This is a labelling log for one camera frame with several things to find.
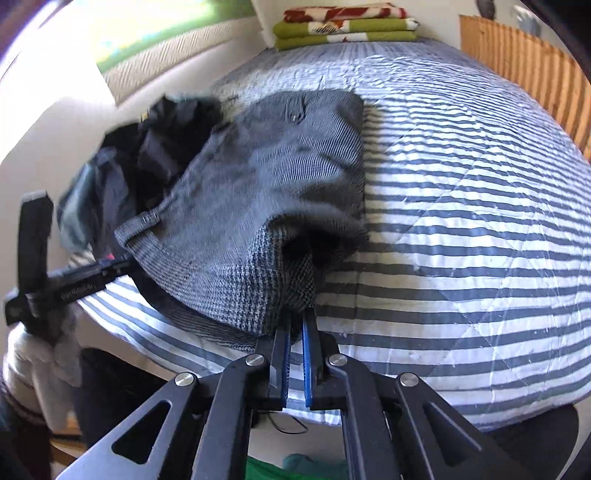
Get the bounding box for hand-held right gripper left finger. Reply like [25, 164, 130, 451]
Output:
[55, 318, 293, 480]

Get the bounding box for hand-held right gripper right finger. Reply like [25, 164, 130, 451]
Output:
[301, 308, 536, 480]

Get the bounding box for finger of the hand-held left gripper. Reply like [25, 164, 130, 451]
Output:
[99, 259, 137, 289]

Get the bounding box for black garment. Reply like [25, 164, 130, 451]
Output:
[99, 95, 225, 208]

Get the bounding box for grey checked pants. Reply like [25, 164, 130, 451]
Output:
[113, 89, 370, 344]

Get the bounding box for dark grey-green garment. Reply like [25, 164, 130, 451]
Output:
[56, 150, 139, 259]

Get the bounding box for green cloth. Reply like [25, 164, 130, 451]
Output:
[245, 455, 349, 480]

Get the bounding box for blue striped quilted bedspread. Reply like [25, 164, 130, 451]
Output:
[76, 39, 591, 432]

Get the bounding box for green folded blanket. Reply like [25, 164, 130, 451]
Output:
[274, 31, 416, 51]
[272, 18, 420, 38]

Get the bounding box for potted plant in white pot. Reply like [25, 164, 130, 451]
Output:
[516, 8, 542, 37]

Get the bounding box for black floor cable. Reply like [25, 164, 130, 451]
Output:
[267, 413, 308, 435]

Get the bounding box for landscape wall scroll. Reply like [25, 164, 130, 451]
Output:
[95, 0, 259, 104]

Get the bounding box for wooden slatted bed rail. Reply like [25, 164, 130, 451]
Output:
[458, 14, 591, 160]

